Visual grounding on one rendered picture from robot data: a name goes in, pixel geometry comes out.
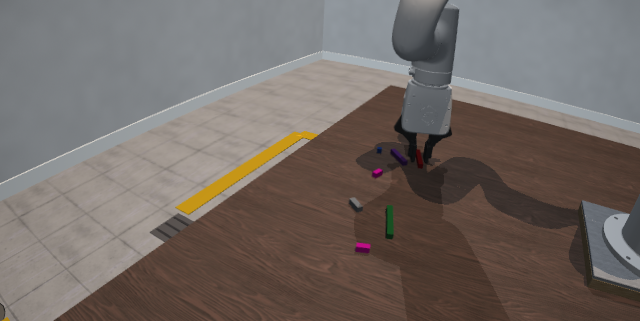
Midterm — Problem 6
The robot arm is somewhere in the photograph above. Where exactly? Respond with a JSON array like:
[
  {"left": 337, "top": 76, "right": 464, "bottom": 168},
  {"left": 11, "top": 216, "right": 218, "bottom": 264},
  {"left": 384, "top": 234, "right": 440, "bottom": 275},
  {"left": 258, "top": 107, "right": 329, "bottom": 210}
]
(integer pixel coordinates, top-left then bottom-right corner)
[{"left": 392, "top": 0, "right": 640, "bottom": 276}]

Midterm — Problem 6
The purple rod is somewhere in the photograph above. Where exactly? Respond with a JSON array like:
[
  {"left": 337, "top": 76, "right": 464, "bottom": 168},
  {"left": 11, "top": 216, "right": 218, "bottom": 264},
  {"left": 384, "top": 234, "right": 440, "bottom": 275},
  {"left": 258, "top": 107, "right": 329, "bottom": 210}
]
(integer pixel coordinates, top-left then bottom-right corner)
[{"left": 390, "top": 148, "right": 408, "bottom": 166}]

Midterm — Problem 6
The green rod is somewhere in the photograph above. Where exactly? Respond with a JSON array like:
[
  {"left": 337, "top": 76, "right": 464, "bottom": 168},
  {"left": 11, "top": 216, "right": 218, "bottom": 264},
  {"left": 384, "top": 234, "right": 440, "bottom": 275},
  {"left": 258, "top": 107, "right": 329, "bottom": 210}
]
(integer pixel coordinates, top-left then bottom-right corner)
[{"left": 386, "top": 205, "right": 394, "bottom": 239}]

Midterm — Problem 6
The red rod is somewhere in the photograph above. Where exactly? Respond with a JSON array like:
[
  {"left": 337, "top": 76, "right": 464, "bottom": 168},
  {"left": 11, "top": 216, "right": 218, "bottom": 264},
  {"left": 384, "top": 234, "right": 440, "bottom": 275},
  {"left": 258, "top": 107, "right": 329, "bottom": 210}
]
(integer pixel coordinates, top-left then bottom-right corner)
[{"left": 416, "top": 149, "right": 423, "bottom": 169}]

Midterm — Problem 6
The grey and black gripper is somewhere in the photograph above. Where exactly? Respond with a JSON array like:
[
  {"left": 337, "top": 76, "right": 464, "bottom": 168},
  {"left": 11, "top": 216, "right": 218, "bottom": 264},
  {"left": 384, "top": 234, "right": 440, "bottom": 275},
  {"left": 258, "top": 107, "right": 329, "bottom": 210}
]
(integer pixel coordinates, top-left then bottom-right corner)
[{"left": 394, "top": 78, "right": 452, "bottom": 164}]

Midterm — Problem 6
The grey rod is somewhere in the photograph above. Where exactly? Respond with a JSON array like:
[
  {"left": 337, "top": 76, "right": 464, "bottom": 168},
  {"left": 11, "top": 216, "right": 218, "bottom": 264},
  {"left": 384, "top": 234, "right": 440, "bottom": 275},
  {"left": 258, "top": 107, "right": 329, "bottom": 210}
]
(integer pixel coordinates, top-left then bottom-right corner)
[{"left": 349, "top": 197, "right": 363, "bottom": 213}]

